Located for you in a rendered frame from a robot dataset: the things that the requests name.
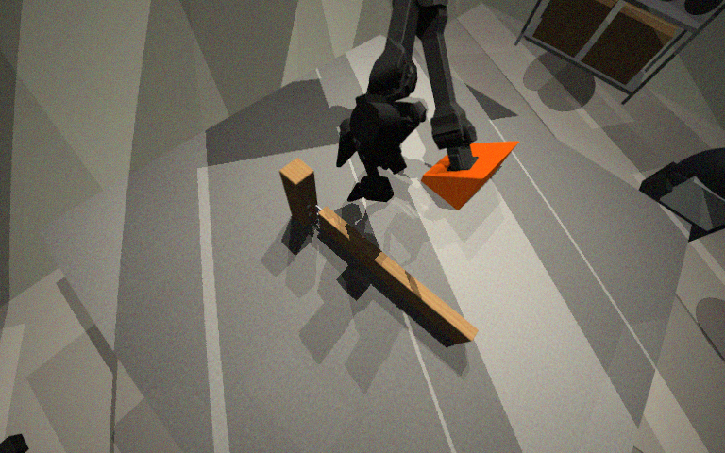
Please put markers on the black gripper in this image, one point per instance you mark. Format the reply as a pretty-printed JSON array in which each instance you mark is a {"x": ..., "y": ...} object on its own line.
[{"x": 372, "y": 187}]

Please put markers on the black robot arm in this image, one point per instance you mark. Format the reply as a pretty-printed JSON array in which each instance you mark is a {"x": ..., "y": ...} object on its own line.
[{"x": 378, "y": 117}]

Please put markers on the wooden post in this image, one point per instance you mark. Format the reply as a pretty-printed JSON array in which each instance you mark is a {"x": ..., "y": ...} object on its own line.
[{"x": 299, "y": 186}]

